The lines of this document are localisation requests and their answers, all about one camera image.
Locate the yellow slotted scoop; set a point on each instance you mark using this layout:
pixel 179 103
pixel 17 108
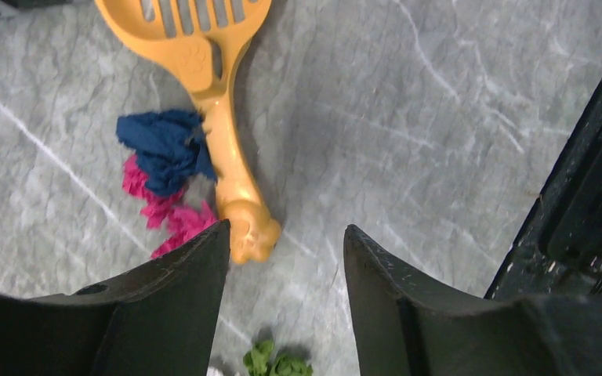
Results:
pixel 205 62

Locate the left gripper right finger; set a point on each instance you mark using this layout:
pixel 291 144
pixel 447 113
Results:
pixel 408 323

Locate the pink paper scrap by scoop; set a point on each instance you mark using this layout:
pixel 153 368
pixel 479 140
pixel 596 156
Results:
pixel 182 221

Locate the dark blue scrap by scoop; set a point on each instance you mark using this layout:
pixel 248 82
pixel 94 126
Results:
pixel 170 147

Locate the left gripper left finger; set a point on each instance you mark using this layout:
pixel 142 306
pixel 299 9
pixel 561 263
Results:
pixel 156 319

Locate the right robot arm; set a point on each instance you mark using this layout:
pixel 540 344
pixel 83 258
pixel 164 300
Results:
pixel 558 249

